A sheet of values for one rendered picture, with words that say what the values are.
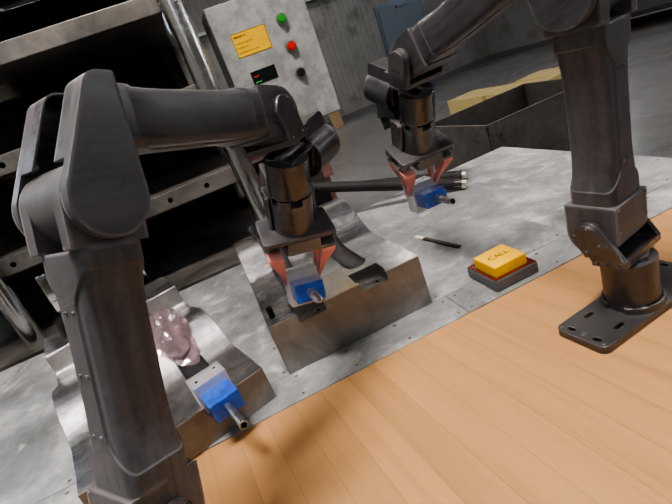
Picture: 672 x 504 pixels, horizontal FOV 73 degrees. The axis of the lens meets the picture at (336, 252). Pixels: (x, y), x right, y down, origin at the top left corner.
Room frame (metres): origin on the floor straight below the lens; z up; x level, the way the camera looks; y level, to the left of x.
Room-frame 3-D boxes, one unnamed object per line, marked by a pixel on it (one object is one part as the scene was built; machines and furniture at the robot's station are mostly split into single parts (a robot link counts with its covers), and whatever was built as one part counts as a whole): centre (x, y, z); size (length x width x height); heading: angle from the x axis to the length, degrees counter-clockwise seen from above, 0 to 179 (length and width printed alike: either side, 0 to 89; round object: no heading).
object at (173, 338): (0.72, 0.38, 0.90); 0.26 x 0.18 x 0.08; 28
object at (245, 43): (1.60, -0.02, 0.74); 0.30 x 0.22 x 1.47; 101
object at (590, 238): (0.48, -0.33, 0.90); 0.09 x 0.06 x 0.06; 116
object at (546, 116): (2.91, -1.38, 0.32); 0.92 x 0.76 x 0.64; 105
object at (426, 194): (0.77, -0.20, 0.93); 0.13 x 0.05 x 0.05; 11
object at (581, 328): (0.47, -0.33, 0.84); 0.20 x 0.07 x 0.08; 108
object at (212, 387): (0.51, 0.21, 0.86); 0.13 x 0.05 x 0.05; 28
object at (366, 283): (0.66, -0.03, 0.87); 0.05 x 0.05 x 0.04; 11
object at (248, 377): (0.72, 0.39, 0.86); 0.50 x 0.26 x 0.11; 28
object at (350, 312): (0.87, 0.06, 0.87); 0.50 x 0.26 x 0.14; 11
